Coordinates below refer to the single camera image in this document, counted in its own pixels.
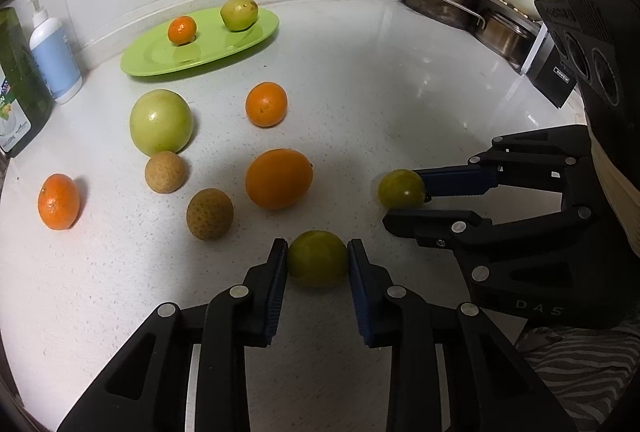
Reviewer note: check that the pale green apple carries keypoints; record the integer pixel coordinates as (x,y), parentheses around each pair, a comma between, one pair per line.
(161,121)

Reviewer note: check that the green dish soap bottle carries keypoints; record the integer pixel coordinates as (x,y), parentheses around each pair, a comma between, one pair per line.
(20,86)

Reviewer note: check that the large orange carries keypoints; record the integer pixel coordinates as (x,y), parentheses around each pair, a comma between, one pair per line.
(279,179)

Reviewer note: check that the small mandarin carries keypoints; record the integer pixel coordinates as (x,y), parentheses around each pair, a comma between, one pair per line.
(182,30)

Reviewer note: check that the green oval plate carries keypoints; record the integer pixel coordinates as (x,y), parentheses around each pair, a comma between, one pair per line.
(150,59)

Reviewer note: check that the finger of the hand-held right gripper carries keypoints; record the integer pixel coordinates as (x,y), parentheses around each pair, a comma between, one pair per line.
(450,182)
(430,222)

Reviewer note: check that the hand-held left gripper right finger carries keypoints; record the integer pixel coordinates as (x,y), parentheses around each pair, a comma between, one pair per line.
(360,294)

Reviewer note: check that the striped grey clothing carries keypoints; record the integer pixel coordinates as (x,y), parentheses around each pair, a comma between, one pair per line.
(575,372)

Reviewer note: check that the white blue pump bottle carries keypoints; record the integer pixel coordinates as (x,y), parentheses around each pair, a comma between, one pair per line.
(54,61)

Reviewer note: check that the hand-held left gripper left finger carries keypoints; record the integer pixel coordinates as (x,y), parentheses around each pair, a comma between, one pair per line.
(274,293)

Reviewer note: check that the yellow-green pear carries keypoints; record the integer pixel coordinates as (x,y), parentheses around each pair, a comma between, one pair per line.
(239,14)

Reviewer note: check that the brown longan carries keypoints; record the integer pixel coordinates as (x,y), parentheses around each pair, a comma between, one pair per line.
(210,214)
(165,171)

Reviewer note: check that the green plum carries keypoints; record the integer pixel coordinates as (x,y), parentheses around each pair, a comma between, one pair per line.
(317,259)
(400,189)

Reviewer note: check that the person's right forearm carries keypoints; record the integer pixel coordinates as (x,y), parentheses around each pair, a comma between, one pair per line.
(615,197)

